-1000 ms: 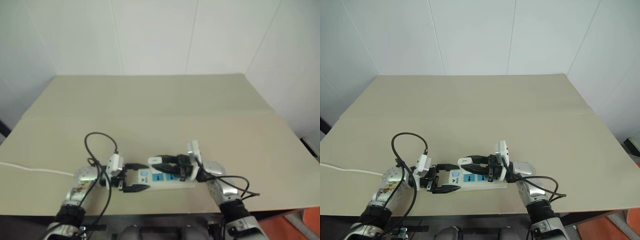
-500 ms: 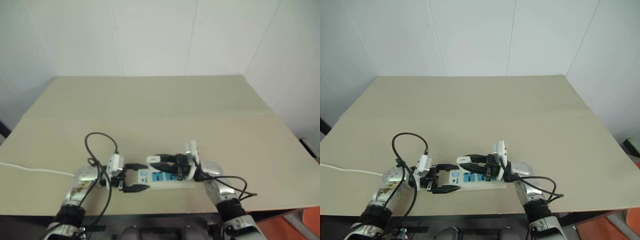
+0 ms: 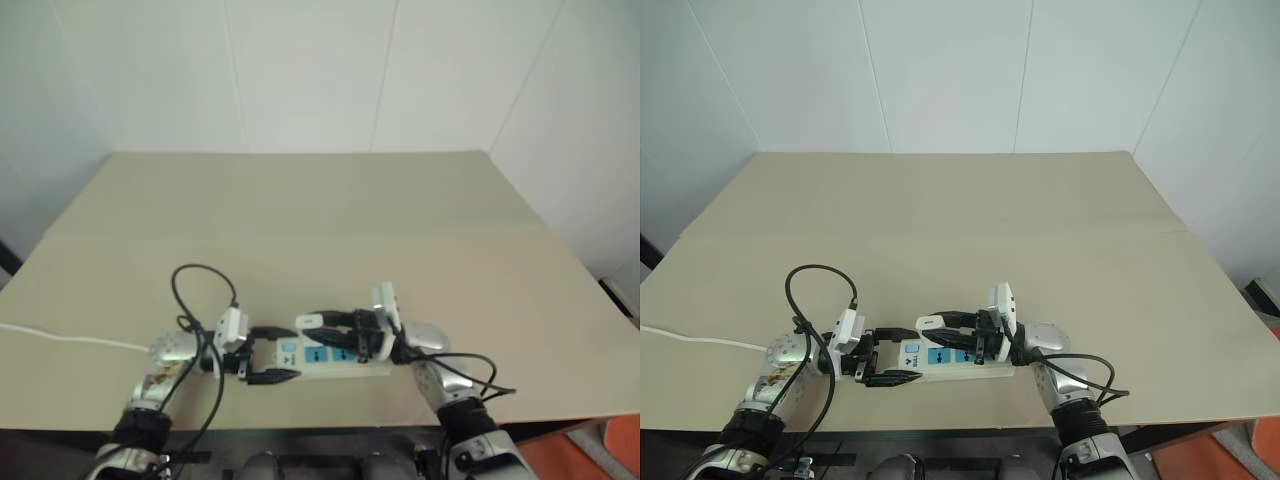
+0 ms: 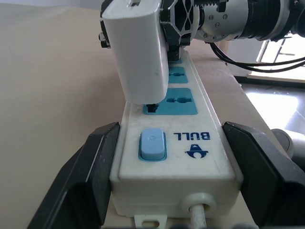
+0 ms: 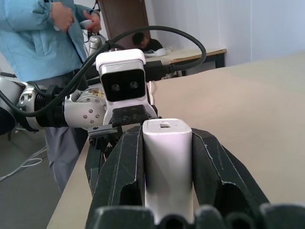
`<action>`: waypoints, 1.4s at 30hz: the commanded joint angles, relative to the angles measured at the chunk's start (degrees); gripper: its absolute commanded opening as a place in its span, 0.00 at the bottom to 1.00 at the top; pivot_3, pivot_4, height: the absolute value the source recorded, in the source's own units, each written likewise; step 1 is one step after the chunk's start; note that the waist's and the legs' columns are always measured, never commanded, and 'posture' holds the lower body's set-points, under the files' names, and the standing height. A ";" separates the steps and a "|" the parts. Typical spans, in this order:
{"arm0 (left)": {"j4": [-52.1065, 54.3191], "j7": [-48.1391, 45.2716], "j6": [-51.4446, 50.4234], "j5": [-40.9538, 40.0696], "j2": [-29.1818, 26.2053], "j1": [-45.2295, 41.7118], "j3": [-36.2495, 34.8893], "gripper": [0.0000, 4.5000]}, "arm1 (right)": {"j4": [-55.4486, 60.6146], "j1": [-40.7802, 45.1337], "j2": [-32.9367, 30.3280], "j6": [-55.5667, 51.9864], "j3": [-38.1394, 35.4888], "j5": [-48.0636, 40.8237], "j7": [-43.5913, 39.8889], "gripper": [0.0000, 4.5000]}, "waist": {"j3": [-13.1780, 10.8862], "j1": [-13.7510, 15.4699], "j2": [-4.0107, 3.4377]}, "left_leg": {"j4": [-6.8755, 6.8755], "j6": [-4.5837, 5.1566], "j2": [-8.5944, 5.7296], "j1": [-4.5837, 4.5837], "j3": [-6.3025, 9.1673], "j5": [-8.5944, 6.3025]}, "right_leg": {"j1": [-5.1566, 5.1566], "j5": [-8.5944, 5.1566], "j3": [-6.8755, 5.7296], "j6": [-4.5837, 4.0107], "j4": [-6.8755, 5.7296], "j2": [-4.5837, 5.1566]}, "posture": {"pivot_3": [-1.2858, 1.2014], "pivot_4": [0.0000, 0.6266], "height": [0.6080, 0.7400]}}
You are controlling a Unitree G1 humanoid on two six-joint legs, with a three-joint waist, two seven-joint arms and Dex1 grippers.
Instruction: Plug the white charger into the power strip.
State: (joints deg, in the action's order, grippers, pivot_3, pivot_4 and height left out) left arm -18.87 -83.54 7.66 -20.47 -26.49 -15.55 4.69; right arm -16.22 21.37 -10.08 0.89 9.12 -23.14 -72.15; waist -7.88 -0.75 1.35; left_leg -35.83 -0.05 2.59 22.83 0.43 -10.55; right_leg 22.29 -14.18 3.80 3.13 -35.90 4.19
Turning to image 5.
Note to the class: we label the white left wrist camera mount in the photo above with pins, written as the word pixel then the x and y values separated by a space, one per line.
pixel 121 62

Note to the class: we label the silver robot joint housing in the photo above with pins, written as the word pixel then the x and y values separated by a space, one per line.
pixel 95 44

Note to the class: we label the wooden table with black legs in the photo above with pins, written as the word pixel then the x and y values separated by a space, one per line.
pixel 190 53

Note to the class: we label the white object on wooden table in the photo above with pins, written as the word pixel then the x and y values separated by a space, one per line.
pixel 159 52

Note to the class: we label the brown door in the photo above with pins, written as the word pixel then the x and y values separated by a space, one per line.
pixel 124 19

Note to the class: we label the small white handheld device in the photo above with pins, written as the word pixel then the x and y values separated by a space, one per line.
pixel 85 23

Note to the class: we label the person's right hand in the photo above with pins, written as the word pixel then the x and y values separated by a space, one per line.
pixel 62 17

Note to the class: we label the seated person in black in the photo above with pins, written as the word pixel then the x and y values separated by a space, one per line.
pixel 151 44

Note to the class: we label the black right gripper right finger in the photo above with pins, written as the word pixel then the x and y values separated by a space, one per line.
pixel 214 167

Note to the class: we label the person's left hand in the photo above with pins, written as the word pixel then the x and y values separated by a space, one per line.
pixel 95 22

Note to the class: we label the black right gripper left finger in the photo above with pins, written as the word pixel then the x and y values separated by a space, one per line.
pixel 119 167

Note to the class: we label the white charger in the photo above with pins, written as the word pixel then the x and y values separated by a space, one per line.
pixel 166 162

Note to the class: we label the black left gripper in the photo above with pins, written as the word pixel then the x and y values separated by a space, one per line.
pixel 128 115

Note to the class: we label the person in blue jacket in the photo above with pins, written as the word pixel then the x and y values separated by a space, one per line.
pixel 28 47

